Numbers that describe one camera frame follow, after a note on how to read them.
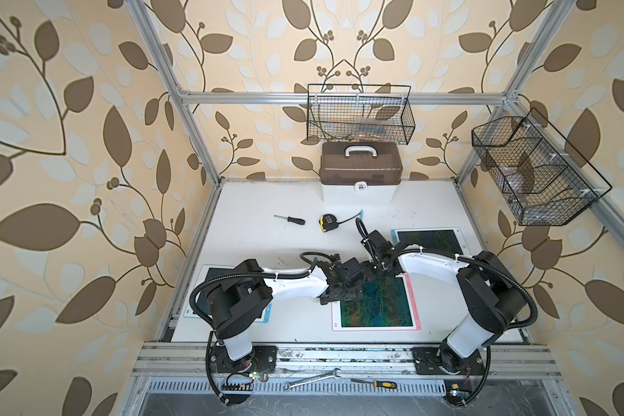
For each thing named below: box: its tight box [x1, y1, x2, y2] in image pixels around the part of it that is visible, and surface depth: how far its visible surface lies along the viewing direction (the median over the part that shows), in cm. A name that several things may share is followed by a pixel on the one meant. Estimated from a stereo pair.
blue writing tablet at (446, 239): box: [390, 227, 473, 255], surface depth 104 cm
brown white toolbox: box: [318, 141, 403, 203], surface depth 104 cm
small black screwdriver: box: [273, 214, 306, 225], surface depth 107 cm
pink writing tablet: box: [331, 273, 423, 332], surface depth 85 cm
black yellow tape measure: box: [318, 213, 339, 233], surface depth 105 cm
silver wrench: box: [282, 367, 342, 391], surface depth 73 cm
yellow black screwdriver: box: [350, 377, 398, 390], surface depth 72 cm
